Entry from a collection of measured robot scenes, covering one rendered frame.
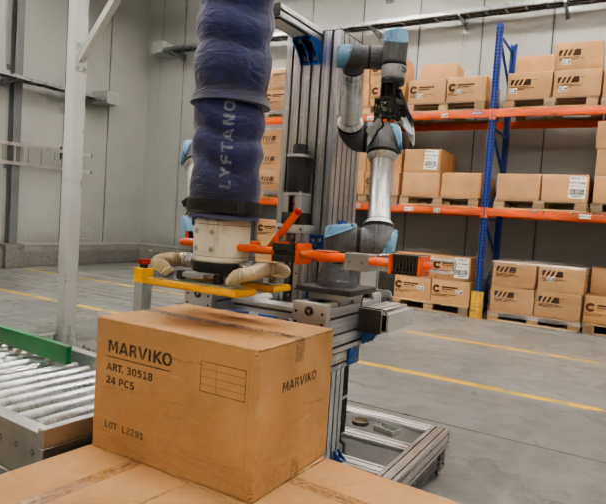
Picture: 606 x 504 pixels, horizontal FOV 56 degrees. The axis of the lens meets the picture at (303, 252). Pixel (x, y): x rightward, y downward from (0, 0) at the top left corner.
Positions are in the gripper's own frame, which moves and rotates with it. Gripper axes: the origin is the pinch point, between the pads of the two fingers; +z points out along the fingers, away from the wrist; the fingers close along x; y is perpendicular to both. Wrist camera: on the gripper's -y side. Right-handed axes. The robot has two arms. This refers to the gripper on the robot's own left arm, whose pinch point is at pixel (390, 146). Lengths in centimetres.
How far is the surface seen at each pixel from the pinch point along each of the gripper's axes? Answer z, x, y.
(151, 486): 98, -36, 60
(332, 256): 33.7, -0.1, 34.4
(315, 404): 79, -9, 21
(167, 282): 45, -47, 46
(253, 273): 40, -21, 41
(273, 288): 46, -23, 27
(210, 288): 45, -31, 46
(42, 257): 134, -941, -543
